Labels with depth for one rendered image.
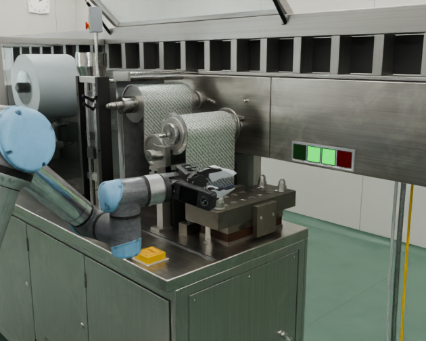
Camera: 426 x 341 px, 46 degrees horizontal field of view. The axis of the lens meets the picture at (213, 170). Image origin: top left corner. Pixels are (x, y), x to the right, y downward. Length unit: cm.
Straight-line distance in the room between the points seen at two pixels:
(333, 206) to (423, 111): 314
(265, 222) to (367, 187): 273
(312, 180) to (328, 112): 302
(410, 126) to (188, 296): 82
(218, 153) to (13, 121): 101
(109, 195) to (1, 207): 29
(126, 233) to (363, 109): 84
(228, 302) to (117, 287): 38
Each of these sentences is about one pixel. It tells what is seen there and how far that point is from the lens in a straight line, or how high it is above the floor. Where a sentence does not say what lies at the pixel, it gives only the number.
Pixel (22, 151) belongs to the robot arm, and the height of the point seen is 134.
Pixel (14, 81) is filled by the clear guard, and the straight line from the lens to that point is 252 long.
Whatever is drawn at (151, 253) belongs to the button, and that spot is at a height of 92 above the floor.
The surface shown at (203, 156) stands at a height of 117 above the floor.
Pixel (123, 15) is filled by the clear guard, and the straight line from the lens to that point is 256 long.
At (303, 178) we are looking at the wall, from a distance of 478.
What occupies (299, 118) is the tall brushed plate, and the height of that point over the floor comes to 130.
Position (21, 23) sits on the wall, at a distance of 748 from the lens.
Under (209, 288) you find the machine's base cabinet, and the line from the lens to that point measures 158.
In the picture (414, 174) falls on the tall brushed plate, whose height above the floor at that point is 117.
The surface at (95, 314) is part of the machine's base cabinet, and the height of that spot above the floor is 60.
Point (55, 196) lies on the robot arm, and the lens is 123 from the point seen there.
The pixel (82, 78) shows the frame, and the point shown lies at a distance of 200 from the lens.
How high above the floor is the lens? 151
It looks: 13 degrees down
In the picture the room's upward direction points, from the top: straight up
